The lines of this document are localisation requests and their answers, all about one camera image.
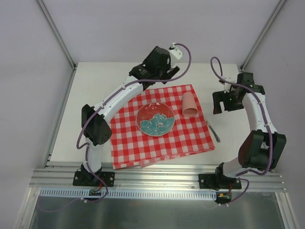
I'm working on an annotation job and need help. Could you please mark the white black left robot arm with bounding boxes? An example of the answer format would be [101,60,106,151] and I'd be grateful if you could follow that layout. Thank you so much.
[76,43,183,185]

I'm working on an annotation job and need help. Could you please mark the aluminium front rail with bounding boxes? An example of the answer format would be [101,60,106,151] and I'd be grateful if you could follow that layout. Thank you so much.
[30,162,287,192]

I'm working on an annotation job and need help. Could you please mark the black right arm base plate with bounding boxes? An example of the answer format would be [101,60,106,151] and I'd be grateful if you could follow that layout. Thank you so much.
[198,173,242,191]

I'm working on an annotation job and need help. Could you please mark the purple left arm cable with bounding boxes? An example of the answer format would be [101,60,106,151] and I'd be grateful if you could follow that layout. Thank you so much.
[38,42,192,213]

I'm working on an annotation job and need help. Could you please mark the aluminium frame post left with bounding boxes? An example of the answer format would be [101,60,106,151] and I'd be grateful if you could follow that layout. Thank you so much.
[35,0,77,70]

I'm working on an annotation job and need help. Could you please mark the aluminium frame post right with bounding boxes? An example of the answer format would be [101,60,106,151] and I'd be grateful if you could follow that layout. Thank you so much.
[239,0,288,72]

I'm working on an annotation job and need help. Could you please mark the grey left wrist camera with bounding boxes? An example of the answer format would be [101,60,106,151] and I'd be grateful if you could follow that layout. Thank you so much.
[169,43,183,60]

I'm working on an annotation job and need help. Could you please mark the white slotted cable duct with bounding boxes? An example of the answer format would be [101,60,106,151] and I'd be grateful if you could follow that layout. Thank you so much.
[39,187,216,201]

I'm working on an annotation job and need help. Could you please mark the salmon pink plastic cup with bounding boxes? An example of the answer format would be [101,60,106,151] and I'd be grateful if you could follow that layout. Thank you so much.
[182,92,198,117]

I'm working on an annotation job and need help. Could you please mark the silver table knife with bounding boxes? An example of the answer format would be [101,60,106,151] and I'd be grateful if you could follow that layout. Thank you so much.
[206,121,221,143]

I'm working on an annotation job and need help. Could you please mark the red teal ceramic plate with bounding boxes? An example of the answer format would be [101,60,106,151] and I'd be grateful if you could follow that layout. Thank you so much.
[136,102,175,137]

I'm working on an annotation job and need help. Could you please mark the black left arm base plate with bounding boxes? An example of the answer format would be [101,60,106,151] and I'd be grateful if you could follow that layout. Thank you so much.
[72,170,115,187]

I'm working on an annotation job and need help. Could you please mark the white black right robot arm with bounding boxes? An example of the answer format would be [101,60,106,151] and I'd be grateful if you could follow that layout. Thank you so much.
[212,73,286,188]

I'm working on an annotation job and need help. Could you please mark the aluminium frame post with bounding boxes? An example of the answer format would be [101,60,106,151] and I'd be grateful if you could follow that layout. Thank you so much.
[239,0,288,72]
[35,0,77,70]

